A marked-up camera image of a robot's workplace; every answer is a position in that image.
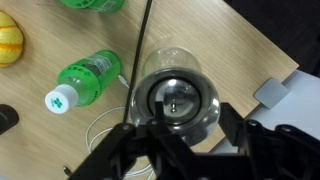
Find silver usb plug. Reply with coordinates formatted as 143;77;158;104
62;165;73;178

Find silver funnel filter black collar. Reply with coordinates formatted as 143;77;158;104
130;68;221;146

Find grey square pad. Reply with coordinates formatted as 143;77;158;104
253;78;290;110

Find green bottle white cap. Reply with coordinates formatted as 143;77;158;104
44;49;123;115
59;0;127;14

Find black thermos bottle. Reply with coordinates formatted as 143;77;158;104
0;103;20;136

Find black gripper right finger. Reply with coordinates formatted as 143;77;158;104
218;102;320;180

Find round silver filter disc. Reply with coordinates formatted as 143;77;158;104
149;78;202;126

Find small yellow pumpkin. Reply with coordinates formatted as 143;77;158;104
0;11;25;68

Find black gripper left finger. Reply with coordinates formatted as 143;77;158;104
68;101;201;180

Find thick black cable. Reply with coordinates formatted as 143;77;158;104
122;0;154;124

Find white charging cable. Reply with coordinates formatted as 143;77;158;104
84;74;156;180

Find clear glass carafe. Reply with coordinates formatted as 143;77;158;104
129;46;222;148

